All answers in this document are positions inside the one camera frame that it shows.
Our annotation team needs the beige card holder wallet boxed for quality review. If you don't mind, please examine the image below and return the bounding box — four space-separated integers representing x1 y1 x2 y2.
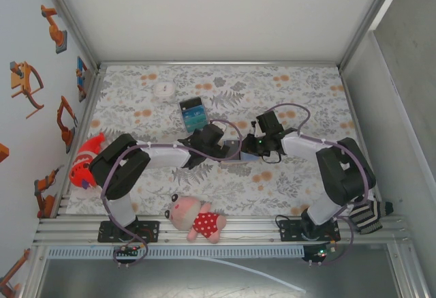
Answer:
219 139 260 165

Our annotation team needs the blue card box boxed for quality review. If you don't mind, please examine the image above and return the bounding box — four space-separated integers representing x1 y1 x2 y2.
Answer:
178 95 208 134

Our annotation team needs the blue white print credit card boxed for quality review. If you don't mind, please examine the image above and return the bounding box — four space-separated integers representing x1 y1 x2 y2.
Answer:
181 108 206 123

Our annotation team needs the black credit card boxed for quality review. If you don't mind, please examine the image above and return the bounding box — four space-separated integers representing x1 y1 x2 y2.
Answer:
178 96 202 110

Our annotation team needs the floral patterned table mat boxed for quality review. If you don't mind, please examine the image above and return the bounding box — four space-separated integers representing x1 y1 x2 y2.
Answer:
66 64 375 218

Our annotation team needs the small white square container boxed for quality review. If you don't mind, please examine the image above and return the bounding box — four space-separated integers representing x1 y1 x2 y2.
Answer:
152 81 176 100

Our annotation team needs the pink pig plush toy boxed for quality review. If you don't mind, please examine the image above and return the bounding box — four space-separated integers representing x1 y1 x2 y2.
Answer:
164 192 228 245

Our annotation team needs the thin white tube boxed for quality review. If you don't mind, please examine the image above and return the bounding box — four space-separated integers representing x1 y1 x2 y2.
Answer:
190 256 307 294

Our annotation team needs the red orange plush toy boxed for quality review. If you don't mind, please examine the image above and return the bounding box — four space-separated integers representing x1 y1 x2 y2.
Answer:
69 132 106 190

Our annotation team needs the black white striped knit sock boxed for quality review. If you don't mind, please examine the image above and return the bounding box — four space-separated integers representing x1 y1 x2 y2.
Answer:
349 198 395 236

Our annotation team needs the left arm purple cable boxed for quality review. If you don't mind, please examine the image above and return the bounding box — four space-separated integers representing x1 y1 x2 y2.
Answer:
100 119 243 268

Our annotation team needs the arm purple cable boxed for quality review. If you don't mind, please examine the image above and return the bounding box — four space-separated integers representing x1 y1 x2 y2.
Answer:
267 103 374 267
100 119 243 268

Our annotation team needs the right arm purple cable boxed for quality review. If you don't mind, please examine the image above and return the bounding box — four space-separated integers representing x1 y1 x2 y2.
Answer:
267 103 374 267

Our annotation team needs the narrow aluminium frame rail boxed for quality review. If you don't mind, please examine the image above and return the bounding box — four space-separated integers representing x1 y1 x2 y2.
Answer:
54 68 107 217
97 59 343 70

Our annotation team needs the wide aluminium frame rail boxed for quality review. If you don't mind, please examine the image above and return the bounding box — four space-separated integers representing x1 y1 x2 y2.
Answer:
32 214 415 247

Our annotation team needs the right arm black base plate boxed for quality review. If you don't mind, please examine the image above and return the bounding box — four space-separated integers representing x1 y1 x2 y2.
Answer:
279 218 341 243

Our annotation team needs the white slotted cable duct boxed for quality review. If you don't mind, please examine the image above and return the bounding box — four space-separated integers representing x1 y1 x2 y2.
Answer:
46 245 306 260

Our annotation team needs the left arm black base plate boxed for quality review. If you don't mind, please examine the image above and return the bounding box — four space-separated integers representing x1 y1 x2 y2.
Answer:
97 220 161 243

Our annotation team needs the blue orange machine wall sticker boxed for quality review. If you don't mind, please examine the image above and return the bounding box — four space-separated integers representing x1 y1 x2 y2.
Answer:
75 55 91 103

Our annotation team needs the aluminium frame post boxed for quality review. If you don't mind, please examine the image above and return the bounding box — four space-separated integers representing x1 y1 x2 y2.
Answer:
36 0 103 74
337 0 415 72

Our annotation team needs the orange claw machine wall sticker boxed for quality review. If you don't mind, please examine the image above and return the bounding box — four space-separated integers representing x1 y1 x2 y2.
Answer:
9 61 46 120

